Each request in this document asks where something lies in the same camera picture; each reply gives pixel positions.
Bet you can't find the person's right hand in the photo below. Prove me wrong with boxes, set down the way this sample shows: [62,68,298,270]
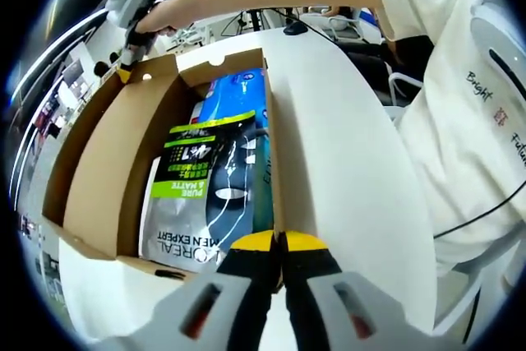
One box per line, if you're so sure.
[136,0,185,39]

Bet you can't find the white grey chest device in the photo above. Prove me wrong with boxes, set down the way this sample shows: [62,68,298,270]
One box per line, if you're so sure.
[468,0,526,106]

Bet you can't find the blue tissue pack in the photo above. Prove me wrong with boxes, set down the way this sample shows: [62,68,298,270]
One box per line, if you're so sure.
[189,67,270,130]

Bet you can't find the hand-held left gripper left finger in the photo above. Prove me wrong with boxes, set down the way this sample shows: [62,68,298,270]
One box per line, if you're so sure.
[96,230,281,351]

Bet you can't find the black green mask packet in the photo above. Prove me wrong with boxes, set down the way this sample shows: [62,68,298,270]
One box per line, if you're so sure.
[138,110,258,274]

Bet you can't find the brown cardboard shoe box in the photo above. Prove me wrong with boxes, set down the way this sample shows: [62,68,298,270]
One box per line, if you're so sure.
[42,47,288,286]

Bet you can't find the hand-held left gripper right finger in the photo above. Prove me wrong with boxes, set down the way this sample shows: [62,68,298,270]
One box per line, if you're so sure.
[281,231,453,351]

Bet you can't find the black computer mouse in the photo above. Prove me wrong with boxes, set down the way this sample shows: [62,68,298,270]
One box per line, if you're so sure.
[283,21,309,37]

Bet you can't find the person in white shirt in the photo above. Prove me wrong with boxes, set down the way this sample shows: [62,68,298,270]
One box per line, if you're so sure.
[361,0,526,279]

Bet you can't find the black chest device cable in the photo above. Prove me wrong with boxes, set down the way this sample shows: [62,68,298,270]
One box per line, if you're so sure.
[432,185,526,240]

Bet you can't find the white office chair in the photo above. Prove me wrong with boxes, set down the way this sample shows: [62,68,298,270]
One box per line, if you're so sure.
[385,71,425,106]

